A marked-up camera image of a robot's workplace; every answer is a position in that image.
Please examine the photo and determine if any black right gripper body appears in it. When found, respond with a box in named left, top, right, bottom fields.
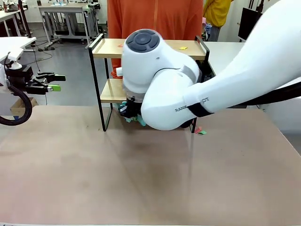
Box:
left=119, top=100, right=143, bottom=118

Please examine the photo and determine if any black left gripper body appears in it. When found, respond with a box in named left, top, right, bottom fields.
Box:
left=6, top=65, right=36, bottom=94

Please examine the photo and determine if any teal chenille duster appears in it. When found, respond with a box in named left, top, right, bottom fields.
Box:
left=117, top=103, right=148, bottom=128

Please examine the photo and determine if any cardboard box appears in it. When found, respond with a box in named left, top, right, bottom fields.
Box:
left=10, top=97, right=38, bottom=113

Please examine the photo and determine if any white desk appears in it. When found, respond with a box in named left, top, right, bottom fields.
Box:
left=0, top=37, right=37, bottom=51

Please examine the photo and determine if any workbench with dark red leg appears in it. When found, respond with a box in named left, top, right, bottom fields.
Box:
left=0, top=0, right=32, bottom=38

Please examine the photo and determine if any grey metal workbench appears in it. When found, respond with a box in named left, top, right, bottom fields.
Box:
left=39, top=2, right=99, bottom=45

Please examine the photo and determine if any person in orange hoodie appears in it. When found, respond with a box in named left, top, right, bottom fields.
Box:
left=107, top=0, right=204, bottom=80

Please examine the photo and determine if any white table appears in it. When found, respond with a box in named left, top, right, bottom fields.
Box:
left=204, top=41, right=246, bottom=77

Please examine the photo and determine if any person in yellow top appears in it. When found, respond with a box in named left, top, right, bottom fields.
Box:
left=202, top=0, right=235, bottom=42

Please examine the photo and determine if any black monitor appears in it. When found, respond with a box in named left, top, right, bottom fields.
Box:
left=238, top=7, right=263, bottom=43

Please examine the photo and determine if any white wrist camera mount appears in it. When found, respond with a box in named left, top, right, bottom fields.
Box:
left=0, top=46, right=24, bottom=70

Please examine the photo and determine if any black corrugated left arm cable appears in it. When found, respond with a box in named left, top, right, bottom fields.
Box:
left=0, top=82, right=33, bottom=127

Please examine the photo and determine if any wooden shelf black metal frame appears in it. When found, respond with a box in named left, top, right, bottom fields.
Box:
left=88, top=33, right=210, bottom=134

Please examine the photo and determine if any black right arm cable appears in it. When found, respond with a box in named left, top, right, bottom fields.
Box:
left=225, top=81, right=301, bottom=109

